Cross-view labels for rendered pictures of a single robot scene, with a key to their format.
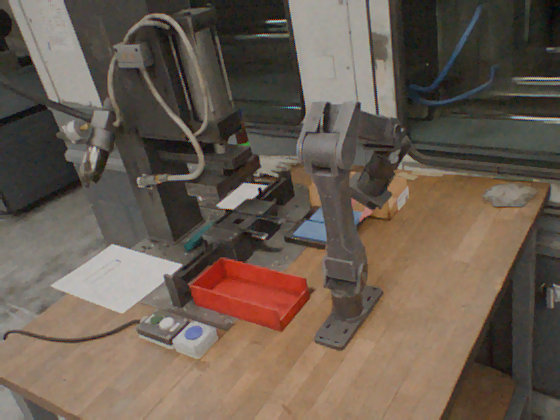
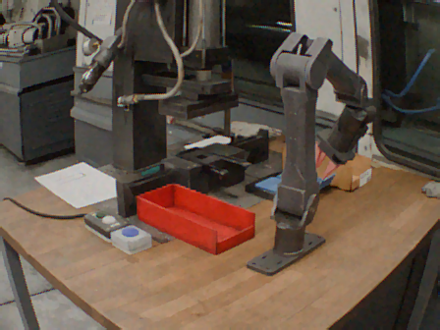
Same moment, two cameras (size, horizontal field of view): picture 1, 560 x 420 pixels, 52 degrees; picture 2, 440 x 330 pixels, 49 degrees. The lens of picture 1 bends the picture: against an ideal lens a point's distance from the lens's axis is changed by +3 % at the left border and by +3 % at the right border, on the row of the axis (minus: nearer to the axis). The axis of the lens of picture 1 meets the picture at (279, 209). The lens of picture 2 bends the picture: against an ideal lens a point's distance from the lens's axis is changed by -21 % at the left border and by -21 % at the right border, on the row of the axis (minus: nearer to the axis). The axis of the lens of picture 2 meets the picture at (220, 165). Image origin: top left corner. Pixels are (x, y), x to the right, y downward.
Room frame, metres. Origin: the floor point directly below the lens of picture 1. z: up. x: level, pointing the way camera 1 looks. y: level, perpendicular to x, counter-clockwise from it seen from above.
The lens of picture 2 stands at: (-0.15, -0.03, 1.47)
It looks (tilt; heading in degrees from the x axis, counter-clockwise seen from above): 19 degrees down; 4
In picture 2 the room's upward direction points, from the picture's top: straight up
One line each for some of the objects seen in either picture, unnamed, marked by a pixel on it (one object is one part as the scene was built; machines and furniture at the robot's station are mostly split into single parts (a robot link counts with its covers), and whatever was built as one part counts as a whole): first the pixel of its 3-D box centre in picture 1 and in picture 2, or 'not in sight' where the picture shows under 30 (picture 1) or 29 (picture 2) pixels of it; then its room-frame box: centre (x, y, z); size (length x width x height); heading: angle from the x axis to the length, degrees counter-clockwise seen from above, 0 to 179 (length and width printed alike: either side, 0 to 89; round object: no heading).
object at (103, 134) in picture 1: (101, 139); (103, 58); (1.38, 0.40, 1.25); 0.19 x 0.07 x 0.19; 141
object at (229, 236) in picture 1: (240, 219); (203, 156); (1.30, 0.11, 0.98); 0.20 x 0.10 x 0.01; 141
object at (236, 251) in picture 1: (243, 232); (203, 172); (1.30, 0.11, 0.94); 0.20 x 0.10 x 0.07; 141
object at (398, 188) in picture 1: (357, 193); (328, 165); (1.40, -0.23, 0.93); 0.25 x 0.13 x 0.08; 51
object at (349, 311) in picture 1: (347, 301); (290, 238); (0.93, -0.10, 0.94); 0.20 x 0.07 x 0.08; 141
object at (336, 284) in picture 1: (343, 273); (294, 206); (0.93, -0.10, 1.00); 0.09 x 0.06 x 0.06; 53
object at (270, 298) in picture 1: (249, 291); (192, 217); (1.04, 0.11, 0.93); 0.25 x 0.12 x 0.06; 51
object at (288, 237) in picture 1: (325, 227); (290, 187); (1.29, -0.11, 0.91); 0.17 x 0.16 x 0.02; 141
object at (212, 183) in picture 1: (193, 135); (180, 62); (1.33, 0.17, 1.22); 0.26 x 0.18 x 0.30; 51
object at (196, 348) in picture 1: (197, 343); (132, 245); (0.94, 0.23, 0.90); 0.07 x 0.07 x 0.06; 51
